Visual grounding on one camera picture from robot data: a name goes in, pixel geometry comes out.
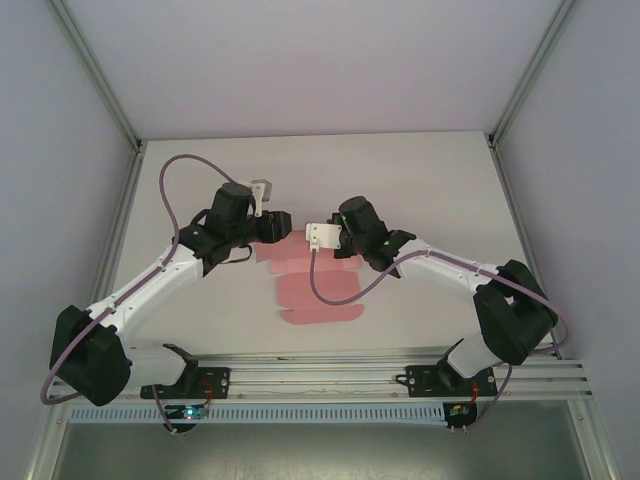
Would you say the aluminium table edge rail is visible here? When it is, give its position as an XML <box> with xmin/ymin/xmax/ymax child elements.
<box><xmin>487</xmin><ymin>132</ymin><xmax>619</xmax><ymax>480</ymax></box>
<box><xmin>24</xmin><ymin>141</ymin><xmax>147</xmax><ymax>480</ymax></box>

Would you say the right aluminium frame post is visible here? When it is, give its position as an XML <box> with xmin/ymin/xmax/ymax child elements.
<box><xmin>487</xmin><ymin>0</ymin><xmax>584</xmax><ymax>150</ymax></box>

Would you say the left aluminium table edge rail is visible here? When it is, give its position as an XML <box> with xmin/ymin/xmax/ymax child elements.
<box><xmin>24</xmin><ymin>141</ymin><xmax>147</xmax><ymax>480</ymax></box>

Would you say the slotted white cable duct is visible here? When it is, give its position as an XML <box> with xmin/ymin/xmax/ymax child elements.
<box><xmin>67</xmin><ymin>402</ymin><xmax>449</xmax><ymax>427</ymax></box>

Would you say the left aluminium frame post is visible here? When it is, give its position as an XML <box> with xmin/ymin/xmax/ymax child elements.
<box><xmin>49</xmin><ymin>0</ymin><xmax>147</xmax><ymax>154</ymax></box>

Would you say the pink paper box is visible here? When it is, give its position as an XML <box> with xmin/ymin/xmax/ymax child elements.
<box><xmin>253</xmin><ymin>223</ymin><xmax>365</xmax><ymax>327</ymax></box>

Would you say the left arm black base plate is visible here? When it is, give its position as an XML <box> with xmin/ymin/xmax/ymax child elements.
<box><xmin>139</xmin><ymin>366</ymin><xmax>232</xmax><ymax>401</ymax></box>

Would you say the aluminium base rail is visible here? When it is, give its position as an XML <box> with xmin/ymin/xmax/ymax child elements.
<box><xmin>49</xmin><ymin>352</ymin><xmax>594</xmax><ymax>404</ymax></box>

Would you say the right aluminium table edge rail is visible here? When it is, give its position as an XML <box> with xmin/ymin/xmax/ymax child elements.
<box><xmin>487</xmin><ymin>132</ymin><xmax>619</xmax><ymax>480</ymax></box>

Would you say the aluminium frame post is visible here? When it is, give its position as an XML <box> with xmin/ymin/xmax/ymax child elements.
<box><xmin>487</xmin><ymin>0</ymin><xmax>584</xmax><ymax>150</ymax></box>
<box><xmin>49</xmin><ymin>0</ymin><xmax>147</xmax><ymax>154</ymax></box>

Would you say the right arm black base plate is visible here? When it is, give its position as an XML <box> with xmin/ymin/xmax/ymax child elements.
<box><xmin>405</xmin><ymin>364</ymin><xmax>496</xmax><ymax>400</ymax></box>

